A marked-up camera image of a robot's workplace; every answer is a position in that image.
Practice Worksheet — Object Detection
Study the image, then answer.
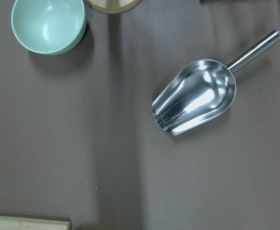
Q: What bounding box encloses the wooden cup stand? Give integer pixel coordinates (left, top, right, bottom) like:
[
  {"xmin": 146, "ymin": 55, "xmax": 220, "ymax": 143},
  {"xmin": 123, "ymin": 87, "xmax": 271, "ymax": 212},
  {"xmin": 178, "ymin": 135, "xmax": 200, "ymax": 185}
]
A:
[{"xmin": 84, "ymin": 0, "xmax": 142, "ymax": 14}]

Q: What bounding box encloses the steel scoop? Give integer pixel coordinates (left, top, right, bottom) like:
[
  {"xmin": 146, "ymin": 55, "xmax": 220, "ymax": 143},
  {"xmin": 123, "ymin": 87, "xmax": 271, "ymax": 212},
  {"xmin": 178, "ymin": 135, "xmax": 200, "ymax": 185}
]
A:
[{"xmin": 152, "ymin": 30, "xmax": 280, "ymax": 136}]

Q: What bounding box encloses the bamboo cutting board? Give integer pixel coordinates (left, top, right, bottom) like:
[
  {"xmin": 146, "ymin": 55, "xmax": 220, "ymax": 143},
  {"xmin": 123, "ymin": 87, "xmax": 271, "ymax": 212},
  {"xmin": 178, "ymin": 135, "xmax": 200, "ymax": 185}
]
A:
[{"xmin": 0, "ymin": 216, "xmax": 71, "ymax": 230}]

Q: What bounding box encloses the mint green bowl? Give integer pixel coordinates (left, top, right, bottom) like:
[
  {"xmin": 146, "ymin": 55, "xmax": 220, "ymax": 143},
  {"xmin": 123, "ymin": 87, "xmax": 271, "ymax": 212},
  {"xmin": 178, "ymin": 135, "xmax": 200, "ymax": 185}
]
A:
[{"xmin": 11, "ymin": 0, "xmax": 86, "ymax": 55}]

